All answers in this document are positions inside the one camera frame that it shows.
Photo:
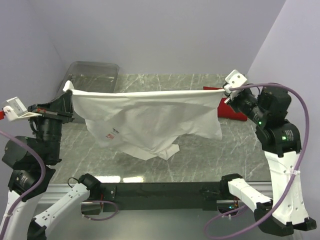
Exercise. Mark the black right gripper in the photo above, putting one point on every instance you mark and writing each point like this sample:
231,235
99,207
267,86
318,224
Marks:
235,99

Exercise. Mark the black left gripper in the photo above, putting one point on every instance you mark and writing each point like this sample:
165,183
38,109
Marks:
52,114

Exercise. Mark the white t shirt red print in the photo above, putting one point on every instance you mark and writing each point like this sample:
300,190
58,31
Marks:
145,125

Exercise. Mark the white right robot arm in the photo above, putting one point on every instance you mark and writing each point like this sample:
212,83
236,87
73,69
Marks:
284,212

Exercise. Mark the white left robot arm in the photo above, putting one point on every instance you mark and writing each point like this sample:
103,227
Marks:
32,161

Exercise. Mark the folded red t shirt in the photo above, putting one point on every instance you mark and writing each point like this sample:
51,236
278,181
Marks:
223,110

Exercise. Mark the clear plastic bin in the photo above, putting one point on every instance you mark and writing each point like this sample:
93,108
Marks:
90,76

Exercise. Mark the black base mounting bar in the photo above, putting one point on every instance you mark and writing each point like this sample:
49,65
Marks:
165,195

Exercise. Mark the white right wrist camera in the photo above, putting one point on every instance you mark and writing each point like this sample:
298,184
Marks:
234,80

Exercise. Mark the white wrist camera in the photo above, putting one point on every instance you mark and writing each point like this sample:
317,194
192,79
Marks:
15,110
234,80

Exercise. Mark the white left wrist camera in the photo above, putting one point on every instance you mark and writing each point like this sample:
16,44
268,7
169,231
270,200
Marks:
15,110

